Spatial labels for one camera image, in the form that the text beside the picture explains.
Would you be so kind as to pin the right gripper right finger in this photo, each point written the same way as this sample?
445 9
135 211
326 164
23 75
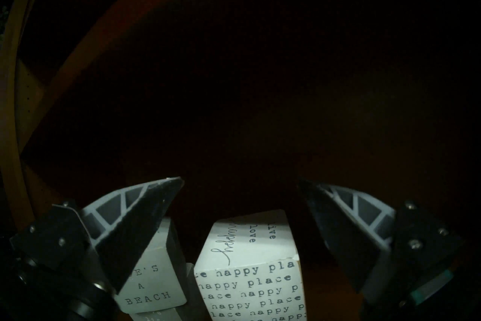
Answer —
345 241

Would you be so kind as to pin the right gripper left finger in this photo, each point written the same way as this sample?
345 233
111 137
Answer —
127 237

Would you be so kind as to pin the grey cube life's a beach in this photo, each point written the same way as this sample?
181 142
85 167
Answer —
150 282

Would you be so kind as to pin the white cube happy place print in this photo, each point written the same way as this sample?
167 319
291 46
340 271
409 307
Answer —
248 286

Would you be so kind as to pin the grey cube live life happy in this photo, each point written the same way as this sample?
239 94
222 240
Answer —
150 317

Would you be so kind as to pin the brown wooden arched bookcase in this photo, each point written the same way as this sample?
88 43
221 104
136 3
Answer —
22 117

